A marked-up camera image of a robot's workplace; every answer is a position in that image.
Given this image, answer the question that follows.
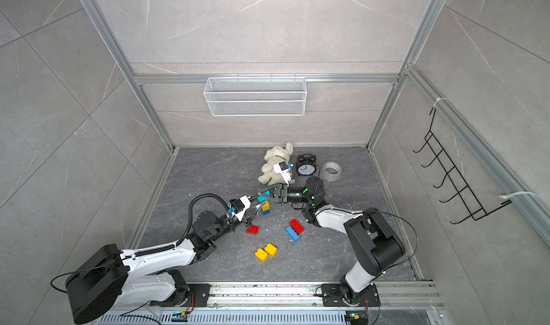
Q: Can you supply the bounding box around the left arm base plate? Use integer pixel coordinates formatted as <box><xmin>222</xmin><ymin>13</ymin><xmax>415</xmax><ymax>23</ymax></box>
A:
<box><xmin>173</xmin><ymin>283</ymin><xmax>211</xmax><ymax>308</ymax></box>

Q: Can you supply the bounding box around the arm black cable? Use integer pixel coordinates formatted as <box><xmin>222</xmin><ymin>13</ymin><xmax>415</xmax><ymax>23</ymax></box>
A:
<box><xmin>175</xmin><ymin>193</ymin><xmax>231</xmax><ymax>246</ymax></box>
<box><xmin>343</xmin><ymin>208</ymin><xmax>419</xmax><ymax>270</ymax></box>

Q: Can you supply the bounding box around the long blue lego brick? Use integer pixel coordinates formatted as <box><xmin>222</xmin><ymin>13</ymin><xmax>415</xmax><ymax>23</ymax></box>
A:
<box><xmin>286</xmin><ymin>226</ymin><xmax>299</xmax><ymax>242</ymax></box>

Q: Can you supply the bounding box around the black wire hook rack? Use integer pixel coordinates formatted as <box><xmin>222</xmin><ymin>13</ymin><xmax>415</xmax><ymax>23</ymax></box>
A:
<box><xmin>412</xmin><ymin>108</ymin><xmax>512</xmax><ymax>225</ymax></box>

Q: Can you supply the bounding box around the long red lego brick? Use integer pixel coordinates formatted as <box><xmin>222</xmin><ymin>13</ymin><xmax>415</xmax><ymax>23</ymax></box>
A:
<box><xmin>289</xmin><ymin>219</ymin><xmax>305</xmax><ymax>236</ymax></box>

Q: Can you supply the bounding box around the aluminium mounting rail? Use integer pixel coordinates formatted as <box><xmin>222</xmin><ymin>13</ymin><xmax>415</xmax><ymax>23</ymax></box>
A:
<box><xmin>188</xmin><ymin>281</ymin><xmax>443</xmax><ymax>311</ymax></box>

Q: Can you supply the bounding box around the grey tape roll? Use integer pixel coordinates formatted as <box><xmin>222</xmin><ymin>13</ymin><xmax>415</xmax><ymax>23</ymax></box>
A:
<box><xmin>320</xmin><ymin>161</ymin><xmax>342</xmax><ymax>182</ymax></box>

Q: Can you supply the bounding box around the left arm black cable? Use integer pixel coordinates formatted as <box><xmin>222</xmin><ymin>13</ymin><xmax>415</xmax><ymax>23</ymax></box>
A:
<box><xmin>175</xmin><ymin>193</ymin><xmax>231</xmax><ymax>246</ymax></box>

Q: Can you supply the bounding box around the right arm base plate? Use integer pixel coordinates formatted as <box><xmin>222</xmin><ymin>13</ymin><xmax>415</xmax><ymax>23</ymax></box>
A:
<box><xmin>317</xmin><ymin>283</ymin><xmax>380</xmax><ymax>307</ymax></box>

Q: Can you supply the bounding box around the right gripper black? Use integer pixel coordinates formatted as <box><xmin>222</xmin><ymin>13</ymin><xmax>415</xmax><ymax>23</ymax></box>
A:
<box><xmin>259</xmin><ymin>186</ymin><xmax>313</xmax><ymax>207</ymax></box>

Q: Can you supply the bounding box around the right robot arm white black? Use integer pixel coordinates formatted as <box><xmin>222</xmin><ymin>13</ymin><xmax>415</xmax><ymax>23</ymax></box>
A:
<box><xmin>252</xmin><ymin>177</ymin><xmax>405</xmax><ymax>305</ymax></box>

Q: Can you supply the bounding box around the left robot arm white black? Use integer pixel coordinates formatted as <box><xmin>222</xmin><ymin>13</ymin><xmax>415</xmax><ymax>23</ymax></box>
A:
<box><xmin>65</xmin><ymin>206</ymin><xmax>262</xmax><ymax>324</ymax></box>

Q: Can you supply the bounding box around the small red lego brick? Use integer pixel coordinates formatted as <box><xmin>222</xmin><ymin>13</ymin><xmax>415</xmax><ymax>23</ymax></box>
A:
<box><xmin>246</xmin><ymin>226</ymin><xmax>259</xmax><ymax>236</ymax></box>

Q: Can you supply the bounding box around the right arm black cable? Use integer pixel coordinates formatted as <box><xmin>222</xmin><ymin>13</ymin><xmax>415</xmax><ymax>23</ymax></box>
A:
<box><xmin>343</xmin><ymin>208</ymin><xmax>419</xmax><ymax>270</ymax></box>

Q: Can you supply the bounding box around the white wire mesh basket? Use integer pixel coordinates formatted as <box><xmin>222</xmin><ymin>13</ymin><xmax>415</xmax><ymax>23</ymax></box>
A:
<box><xmin>203</xmin><ymin>77</ymin><xmax>307</xmax><ymax>117</ymax></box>

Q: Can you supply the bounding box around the white plush dog toy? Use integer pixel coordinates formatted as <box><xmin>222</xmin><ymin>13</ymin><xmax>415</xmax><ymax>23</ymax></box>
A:
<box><xmin>257</xmin><ymin>142</ymin><xmax>294</xmax><ymax>186</ymax></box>

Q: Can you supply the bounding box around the black alarm clock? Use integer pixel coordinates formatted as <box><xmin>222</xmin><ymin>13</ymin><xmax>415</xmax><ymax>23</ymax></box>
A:
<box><xmin>295</xmin><ymin>153</ymin><xmax>317</xmax><ymax>176</ymax></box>

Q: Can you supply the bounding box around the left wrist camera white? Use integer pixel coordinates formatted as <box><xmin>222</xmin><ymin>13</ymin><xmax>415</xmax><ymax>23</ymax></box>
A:
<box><xmin>228</xmin><ymin>196</ymin><xmax>251</xmax><ymax>222</ymax></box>

